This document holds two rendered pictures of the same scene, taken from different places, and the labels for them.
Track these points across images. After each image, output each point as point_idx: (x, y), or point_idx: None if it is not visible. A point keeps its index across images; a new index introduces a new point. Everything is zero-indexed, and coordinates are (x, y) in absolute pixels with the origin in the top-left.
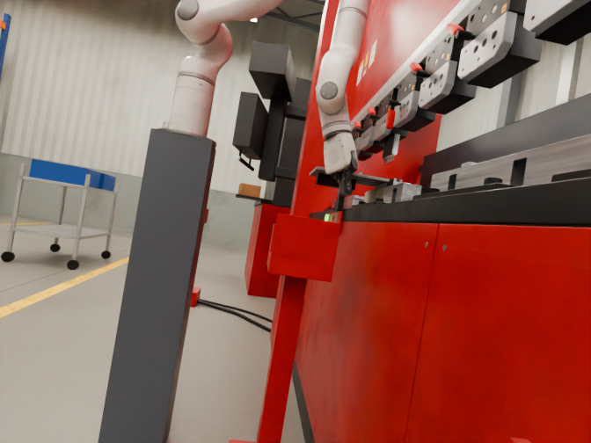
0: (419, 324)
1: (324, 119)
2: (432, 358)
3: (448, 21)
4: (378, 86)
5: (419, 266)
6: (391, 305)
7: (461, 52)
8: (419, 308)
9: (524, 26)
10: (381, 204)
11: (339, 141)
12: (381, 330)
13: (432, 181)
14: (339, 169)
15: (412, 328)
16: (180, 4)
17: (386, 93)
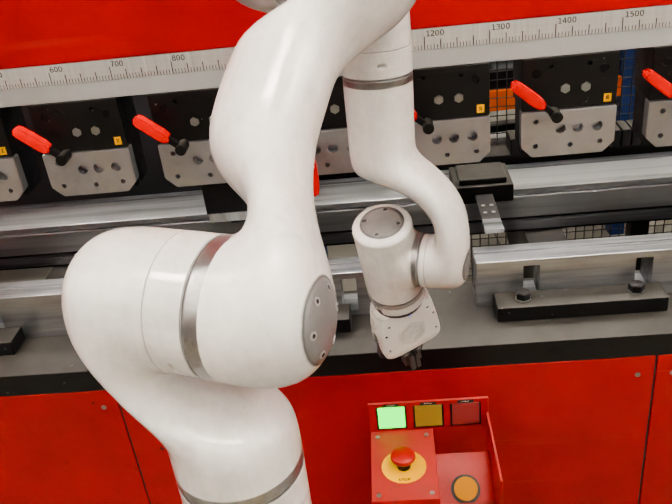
0: (641, 430)
1: (410, 293)
2: (670, 442)
3: (456, 40)
4: (98, 45)
5: (629, 392)
6: (574, 433)
7: (523, 118)
8: (637, 421)
9: (649, 139)
10: (486, 346)
11: (428, 307)
12: (555, 458)
13: (479, 271)
14: (424, 342)
15: (630, 436)
16: (314, 328)
17: (186, 85)
